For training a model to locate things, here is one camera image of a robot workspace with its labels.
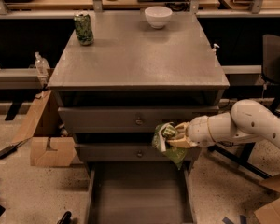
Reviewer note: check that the black power adapter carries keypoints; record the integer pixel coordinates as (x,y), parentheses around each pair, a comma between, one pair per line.
(7,151)

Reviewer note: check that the green jalapeno chip bag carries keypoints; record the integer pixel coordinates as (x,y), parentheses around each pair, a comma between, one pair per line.
(162,134)

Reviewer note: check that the white ceramic bowl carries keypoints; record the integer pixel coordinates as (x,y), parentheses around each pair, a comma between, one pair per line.
(158,17)

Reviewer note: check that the grey low shelf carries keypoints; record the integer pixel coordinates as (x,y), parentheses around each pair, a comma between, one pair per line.
(19,79)

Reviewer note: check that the clear plastic bottle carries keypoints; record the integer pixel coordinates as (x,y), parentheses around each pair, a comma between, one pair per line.
(41,65)

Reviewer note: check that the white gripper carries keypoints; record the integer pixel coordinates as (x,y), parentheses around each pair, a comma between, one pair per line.
(198,131)

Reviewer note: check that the grey middle drawer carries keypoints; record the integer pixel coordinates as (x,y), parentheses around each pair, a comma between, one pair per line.
(118,152)

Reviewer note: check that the grey drawer cabinet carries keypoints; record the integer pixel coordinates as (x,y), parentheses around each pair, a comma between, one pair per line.
(132,64)

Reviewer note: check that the grey top drawer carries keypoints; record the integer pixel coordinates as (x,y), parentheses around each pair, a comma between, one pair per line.
(126,119)

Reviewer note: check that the cardboard box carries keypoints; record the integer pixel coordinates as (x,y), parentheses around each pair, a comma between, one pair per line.
(270,213)

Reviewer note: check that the green soda can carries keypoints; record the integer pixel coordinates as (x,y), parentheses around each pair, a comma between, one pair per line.
(82,22)

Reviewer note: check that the black stand with legs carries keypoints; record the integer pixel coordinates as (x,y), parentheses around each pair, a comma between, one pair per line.
(275,62)

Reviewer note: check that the black object bottom edge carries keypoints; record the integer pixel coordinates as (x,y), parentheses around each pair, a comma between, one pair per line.
(66,218)

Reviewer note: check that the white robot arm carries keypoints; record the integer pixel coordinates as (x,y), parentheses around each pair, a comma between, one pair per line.
(223,129)

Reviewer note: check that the wooden block with notch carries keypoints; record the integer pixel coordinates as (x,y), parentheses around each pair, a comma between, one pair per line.
(52,151)

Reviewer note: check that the grey open bottom drawer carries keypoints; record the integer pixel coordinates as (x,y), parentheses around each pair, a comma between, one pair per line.
(152,192)

